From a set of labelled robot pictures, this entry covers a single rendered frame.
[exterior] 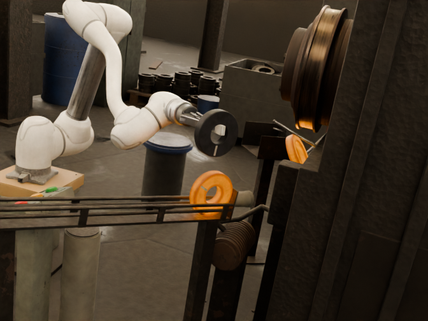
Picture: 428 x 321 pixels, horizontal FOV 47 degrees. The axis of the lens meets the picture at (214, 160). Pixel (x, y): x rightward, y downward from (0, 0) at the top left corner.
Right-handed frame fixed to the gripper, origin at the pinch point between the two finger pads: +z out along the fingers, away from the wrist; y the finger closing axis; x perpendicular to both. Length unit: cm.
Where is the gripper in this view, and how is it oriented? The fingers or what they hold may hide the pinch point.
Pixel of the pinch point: (216, 128)
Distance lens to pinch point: 158.1
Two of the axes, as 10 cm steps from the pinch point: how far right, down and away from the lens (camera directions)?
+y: -8.2, 0.6, -5.7
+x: 1.3, -9.5, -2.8
